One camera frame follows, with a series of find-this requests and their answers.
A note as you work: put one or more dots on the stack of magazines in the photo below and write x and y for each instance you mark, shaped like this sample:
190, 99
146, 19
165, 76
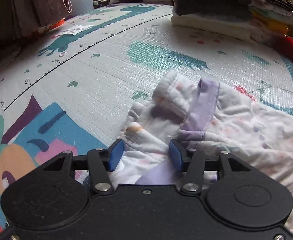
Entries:
1, 62

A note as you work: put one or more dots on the cartoon printed play mat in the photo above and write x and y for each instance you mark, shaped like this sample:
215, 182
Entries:
111, 80

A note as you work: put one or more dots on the orange small object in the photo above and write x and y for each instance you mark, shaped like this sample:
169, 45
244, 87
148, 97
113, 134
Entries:
57, 23

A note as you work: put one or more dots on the stack of colourful folded clothes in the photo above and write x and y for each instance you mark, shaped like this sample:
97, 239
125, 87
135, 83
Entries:
271, 12

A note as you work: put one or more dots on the brown striped curtain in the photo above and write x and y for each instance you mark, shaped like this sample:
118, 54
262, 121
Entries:
41, 5

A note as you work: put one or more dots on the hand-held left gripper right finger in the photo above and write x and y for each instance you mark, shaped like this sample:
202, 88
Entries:
176, 155

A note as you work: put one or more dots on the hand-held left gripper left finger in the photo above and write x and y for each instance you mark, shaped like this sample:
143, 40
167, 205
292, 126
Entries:
115, 155

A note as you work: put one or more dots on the white floral garment purple trim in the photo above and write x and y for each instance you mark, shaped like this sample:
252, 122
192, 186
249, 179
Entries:
249, 135

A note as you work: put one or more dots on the red cloth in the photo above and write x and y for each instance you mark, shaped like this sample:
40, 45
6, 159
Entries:
291, 46

